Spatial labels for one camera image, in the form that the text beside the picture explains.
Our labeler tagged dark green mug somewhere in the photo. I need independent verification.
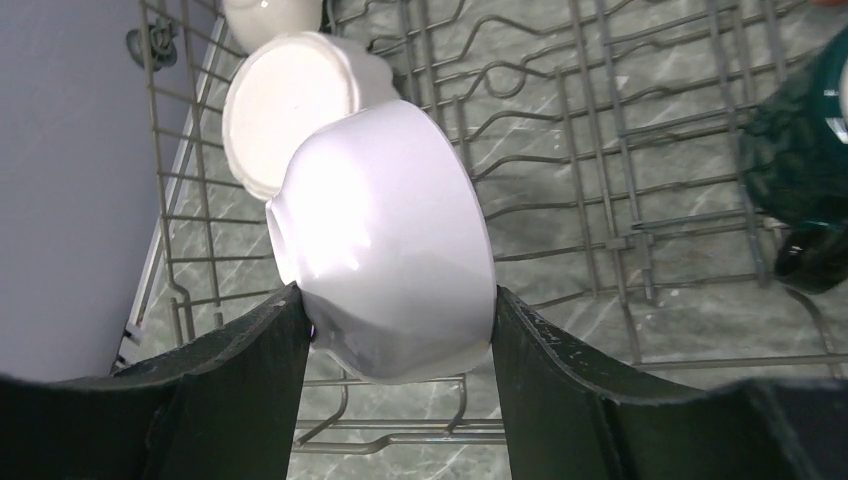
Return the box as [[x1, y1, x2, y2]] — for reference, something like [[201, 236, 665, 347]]
[[739, 30, 847, 294]]

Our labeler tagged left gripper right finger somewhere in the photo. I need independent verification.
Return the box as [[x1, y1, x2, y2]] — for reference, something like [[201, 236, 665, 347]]
[[492, 288, 847, 479]]

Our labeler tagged white bowl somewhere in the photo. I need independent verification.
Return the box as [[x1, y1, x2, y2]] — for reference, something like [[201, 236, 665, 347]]
[[266, 100, 496, 384]]

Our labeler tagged floral scalloped small plate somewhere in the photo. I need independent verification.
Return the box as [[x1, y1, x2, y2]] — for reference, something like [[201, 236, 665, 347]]
[[222, 32, 400, 202]]

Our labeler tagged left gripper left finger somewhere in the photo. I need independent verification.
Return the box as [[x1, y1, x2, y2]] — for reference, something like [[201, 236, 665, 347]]
[[1, 286, 310, 479]]

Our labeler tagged grey wire dish rack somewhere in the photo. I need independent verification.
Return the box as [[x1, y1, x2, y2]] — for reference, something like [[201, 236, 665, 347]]
[[125, 0, 848, 457]]

